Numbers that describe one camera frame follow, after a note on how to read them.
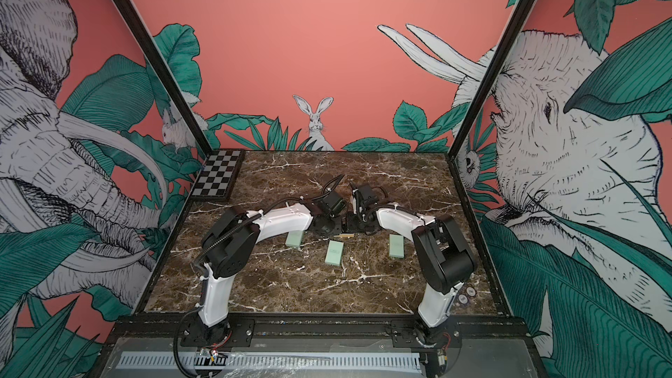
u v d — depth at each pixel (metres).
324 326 0.77
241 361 0.70
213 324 0.62
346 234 0.94
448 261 0.48
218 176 1.08
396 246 0.91
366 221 0.69
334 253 0.88
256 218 0.55
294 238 0.90
